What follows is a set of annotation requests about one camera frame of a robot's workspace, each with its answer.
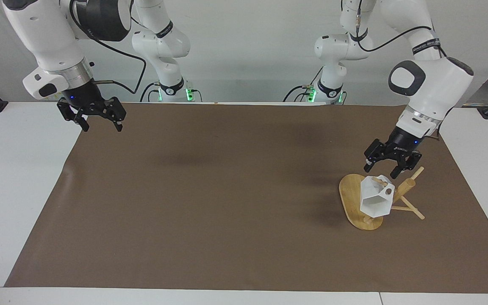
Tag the white faceted cup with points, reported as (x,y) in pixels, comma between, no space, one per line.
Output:
(374,202)

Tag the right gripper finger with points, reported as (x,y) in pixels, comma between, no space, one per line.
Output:
(68,112)
(113,111)

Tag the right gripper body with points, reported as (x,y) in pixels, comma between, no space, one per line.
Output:
(82,96)

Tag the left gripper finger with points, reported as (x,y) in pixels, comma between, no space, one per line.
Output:
(408,164)
(375,153)

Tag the wooden cup rack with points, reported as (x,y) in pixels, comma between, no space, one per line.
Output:
(352,199)

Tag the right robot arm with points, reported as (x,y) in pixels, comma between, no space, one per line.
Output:
(45,34)

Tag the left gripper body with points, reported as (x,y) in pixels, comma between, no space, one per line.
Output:
(404,145)

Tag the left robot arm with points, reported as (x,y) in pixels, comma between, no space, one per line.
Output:
(436,80)

